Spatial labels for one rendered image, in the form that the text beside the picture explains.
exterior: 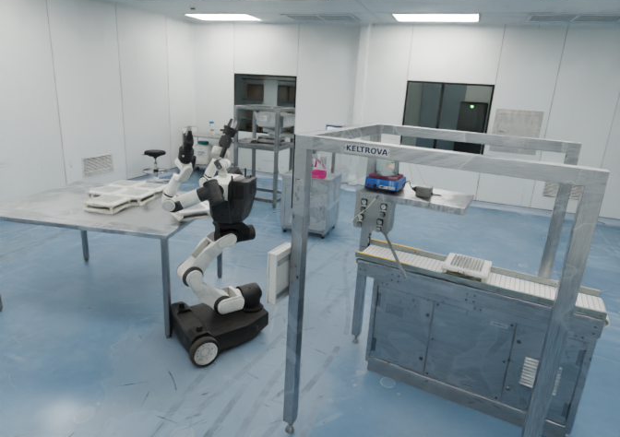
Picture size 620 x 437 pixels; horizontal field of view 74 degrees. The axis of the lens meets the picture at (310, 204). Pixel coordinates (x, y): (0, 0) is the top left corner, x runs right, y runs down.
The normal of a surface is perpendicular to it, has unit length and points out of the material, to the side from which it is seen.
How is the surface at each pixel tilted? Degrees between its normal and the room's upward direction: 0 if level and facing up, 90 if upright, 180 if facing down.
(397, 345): 90
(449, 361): 89
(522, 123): 90
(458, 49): 90
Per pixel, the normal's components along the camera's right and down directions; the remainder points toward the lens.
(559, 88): -0.34, 0.24
